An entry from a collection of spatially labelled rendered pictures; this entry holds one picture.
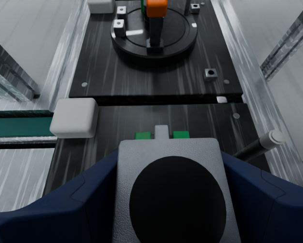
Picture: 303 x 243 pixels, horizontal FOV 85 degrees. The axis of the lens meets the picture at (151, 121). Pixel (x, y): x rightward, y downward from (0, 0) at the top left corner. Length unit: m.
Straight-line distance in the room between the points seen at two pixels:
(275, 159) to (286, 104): 0.22
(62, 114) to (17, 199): 0.13
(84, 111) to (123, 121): 0.05
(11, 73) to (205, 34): 0.29
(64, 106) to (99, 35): 0.16
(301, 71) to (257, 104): 0.28
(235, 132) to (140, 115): 0.12
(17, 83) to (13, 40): 0.36
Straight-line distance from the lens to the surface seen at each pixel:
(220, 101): 0.24
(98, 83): 0.25
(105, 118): 0.21
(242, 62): 0.33
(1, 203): 0.30
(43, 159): 0.29
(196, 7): 0.38
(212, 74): 0.26
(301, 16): 0.32
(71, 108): 0.21
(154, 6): 0.19
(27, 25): 0.66
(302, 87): 0.50
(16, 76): 0.28
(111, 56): 0.28
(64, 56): 0.33
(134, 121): 0.21
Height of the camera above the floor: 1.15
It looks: 62 degrees down
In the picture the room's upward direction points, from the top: 1 degrees counter-clockwise
